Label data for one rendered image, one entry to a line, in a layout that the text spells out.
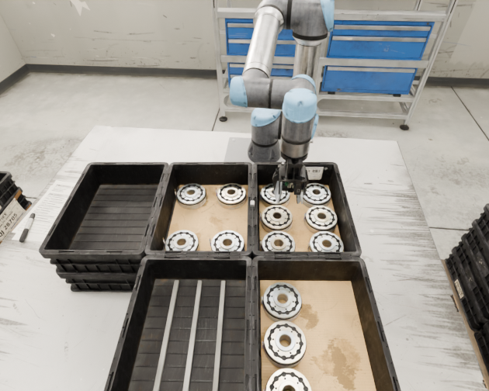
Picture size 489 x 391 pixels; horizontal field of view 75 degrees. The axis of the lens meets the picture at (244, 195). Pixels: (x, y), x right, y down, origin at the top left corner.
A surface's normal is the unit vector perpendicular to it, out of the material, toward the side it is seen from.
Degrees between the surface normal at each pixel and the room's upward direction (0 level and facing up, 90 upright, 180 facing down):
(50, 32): 90
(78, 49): 90
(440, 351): 0
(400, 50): 90
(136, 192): 0
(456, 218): 0
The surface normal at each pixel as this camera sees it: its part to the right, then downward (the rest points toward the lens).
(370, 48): -0.11, 0.71
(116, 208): -0.02, -0.70
